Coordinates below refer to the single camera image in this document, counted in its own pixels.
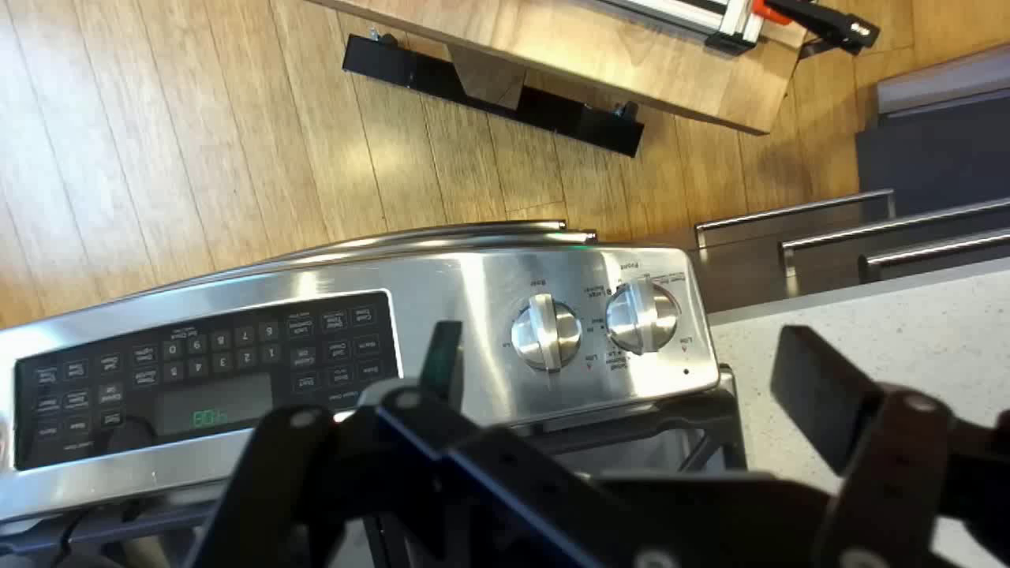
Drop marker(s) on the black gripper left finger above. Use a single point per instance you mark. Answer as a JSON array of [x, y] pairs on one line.
[[284, 475]]

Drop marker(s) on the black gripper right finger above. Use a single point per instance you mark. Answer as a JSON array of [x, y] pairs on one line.
[[895, 463]]

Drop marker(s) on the black oven control panel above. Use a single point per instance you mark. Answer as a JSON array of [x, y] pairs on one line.
[[210, 367]]

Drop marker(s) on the black cast iron stove grate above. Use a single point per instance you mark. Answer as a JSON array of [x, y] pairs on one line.
[[720, 431]]

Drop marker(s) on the stainless steel gas range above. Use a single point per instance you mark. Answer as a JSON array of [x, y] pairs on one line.
[[444, 289]]

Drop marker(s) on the dark lower drawer cabinet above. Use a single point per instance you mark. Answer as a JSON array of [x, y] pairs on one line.
[[754, 262]]

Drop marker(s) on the silver stove knob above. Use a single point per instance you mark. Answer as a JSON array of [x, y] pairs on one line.
[[544, 331], [643, 313]]

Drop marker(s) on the dark grey base platform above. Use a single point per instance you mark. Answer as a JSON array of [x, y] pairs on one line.
[[934, 160]]

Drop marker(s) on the black and red clamp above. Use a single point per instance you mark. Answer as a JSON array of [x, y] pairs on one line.
[[810, 17]]

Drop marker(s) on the black metal table foot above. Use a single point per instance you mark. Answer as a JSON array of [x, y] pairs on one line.
[[569, 111]]

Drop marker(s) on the wooden table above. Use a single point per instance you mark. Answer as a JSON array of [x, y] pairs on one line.
[[589, 47]]

